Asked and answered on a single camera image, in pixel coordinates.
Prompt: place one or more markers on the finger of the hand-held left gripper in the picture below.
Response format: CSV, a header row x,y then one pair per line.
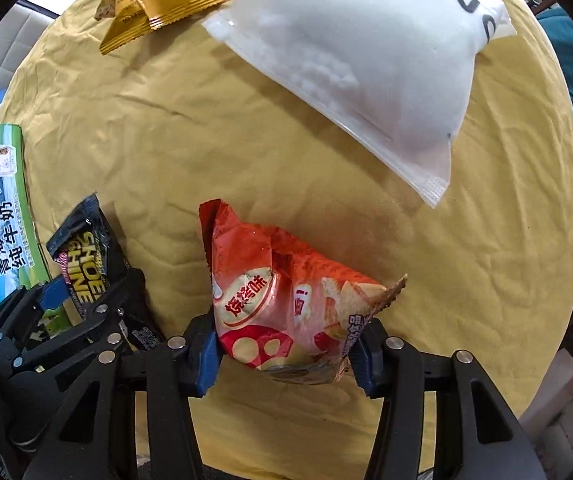
x,y
52,296
116,305

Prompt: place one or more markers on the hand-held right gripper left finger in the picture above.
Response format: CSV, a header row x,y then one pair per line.
x,y
205,360

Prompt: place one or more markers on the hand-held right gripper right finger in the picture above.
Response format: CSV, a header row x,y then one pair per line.
x,y
366,366

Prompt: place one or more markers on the black snack packet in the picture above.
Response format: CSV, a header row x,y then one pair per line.
x,y
91,255

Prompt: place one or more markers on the red chip bag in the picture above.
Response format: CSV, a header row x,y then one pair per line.
x,y
276,305

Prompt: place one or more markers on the yellow tablecloth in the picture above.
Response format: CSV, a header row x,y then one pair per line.
x,y
166,150

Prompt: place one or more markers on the white box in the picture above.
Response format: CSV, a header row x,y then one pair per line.
x,y
561,410

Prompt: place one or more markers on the grey padded cushion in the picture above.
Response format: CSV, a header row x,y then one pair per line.
x,y
16,45

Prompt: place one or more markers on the white zip pouch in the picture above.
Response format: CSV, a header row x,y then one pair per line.
x,y
366,60

